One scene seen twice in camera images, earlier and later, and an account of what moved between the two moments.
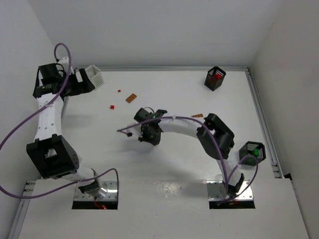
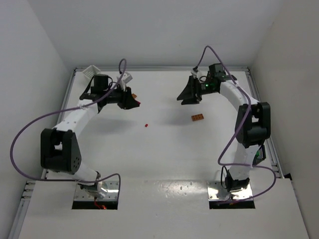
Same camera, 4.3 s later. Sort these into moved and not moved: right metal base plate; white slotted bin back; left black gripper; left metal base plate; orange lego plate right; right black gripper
Moved: right black gripper; left black gripper
Not moved: left metal base plate; orange lego plate right; right metal base plate; white slotted bin back
